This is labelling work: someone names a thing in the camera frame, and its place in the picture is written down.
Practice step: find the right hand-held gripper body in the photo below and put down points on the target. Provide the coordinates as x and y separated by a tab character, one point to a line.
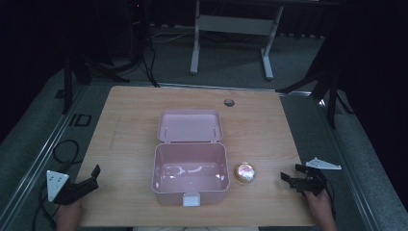
312	183

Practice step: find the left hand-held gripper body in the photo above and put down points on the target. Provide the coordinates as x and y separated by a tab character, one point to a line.
57	184

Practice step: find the round gold compact case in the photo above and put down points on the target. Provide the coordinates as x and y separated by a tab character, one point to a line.
245	172

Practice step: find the pink plastic box with lid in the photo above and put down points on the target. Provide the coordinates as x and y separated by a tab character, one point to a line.
191	166

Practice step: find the person's right hand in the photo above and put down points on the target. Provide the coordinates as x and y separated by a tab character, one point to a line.
320	210

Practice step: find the person's left hand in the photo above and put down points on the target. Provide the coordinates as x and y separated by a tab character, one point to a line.
69	215

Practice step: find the black tripod stand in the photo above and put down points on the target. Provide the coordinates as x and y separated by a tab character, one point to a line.
332	93
68	83

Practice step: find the white metal desk frame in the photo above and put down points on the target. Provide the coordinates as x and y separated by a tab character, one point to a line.
235	25

